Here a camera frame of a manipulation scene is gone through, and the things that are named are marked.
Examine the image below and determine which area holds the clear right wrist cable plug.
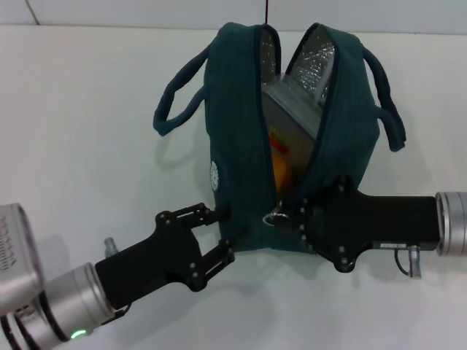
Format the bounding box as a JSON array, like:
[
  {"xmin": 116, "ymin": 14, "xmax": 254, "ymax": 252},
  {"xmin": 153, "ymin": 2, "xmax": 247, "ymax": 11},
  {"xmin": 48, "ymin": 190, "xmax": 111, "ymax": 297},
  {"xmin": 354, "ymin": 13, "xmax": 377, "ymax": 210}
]
[{"xmin": 406, "ymin": 245, "xmax": 425, "ymax": 281}]

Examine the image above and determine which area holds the clear wrist cable plug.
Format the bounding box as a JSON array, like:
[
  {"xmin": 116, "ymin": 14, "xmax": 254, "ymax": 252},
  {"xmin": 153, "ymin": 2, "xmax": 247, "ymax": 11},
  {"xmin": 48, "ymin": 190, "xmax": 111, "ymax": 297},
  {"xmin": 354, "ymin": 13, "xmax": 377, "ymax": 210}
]
[
  {"xmin": 103, "ymin": 236, "xmax": 120, "ymax": 257},
  {"xmin": 406, "ymin": 245, "xmax": 425, "ymax": 281}
]

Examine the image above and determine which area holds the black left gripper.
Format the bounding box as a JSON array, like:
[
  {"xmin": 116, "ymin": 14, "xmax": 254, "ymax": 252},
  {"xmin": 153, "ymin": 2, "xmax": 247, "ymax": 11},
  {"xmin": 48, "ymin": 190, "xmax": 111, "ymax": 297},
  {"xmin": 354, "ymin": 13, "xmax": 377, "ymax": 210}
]
[{"xmin": 94, "ymin": 202, "xmax": 253, "ymax": 311}]

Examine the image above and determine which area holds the clear left wrist cable plug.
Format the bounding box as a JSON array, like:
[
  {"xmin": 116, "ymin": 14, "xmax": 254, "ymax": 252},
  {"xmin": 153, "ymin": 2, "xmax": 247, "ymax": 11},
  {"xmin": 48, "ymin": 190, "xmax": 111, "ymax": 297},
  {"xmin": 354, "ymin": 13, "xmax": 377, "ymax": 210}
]
[{"xmin": 103, "ymin": 236, "xmax": 120, "ymax": 257}]

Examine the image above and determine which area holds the dark teal lunch bag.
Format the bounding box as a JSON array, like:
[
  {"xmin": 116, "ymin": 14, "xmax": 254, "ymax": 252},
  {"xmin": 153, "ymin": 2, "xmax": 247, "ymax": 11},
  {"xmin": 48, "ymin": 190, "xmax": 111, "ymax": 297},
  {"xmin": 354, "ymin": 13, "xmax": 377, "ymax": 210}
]
[{"xmin": 153, "ymin": 20, "xmax": 407, "ymax": 257}]

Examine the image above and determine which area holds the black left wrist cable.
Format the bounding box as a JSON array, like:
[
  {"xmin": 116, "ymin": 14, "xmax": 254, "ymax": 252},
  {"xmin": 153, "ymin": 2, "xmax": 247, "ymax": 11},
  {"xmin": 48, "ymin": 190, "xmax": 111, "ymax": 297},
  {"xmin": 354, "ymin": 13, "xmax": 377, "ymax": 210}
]
[{"xmin": 99, "ymin": 303, "xmax": 131, "ymax": 326}]

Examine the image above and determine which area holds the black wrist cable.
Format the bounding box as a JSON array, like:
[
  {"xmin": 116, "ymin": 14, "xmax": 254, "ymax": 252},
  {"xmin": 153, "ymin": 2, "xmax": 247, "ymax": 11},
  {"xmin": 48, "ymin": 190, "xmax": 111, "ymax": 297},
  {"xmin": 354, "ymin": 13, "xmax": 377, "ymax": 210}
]
[
  {"xmin": 99, "ymin": 303, "xmax": 131, "ymax": 326},
  {"xmin": 395, "ymin": 249, "xmax": 412, "ymax": 276}
]

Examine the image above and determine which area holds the clear blue-rimmed lunch box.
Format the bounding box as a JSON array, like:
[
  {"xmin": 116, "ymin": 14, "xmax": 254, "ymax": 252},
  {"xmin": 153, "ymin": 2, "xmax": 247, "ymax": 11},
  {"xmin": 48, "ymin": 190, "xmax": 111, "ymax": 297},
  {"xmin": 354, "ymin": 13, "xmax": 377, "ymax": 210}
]
[{"xmin": 260, "ymin": 71, "xmax": 331, "ymax": 171}]

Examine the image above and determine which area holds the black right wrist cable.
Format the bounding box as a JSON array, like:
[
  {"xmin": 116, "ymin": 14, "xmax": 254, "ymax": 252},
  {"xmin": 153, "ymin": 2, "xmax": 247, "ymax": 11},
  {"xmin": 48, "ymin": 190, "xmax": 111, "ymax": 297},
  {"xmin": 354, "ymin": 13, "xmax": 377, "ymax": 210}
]
[{"xmin": 395, "ymin": 249, "xmax": 412, "ymax": 276}]

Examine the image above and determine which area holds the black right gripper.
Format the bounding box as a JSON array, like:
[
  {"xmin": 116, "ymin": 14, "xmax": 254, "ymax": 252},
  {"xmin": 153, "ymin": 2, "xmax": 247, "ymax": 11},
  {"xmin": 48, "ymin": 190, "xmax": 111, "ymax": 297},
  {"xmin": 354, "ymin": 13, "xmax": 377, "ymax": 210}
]
[{"xmin": 278, "ymin": 174, "xmax": 441, "ymax": 274}]

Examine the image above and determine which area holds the orange pear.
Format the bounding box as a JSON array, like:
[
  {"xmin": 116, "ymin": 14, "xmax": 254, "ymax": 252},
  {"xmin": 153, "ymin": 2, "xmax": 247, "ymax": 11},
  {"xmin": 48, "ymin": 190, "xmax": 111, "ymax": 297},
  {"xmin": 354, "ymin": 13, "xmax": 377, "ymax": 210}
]
[{"xmin": 269, "ymin": 133, "xmax": 297, "ymax": 194}]

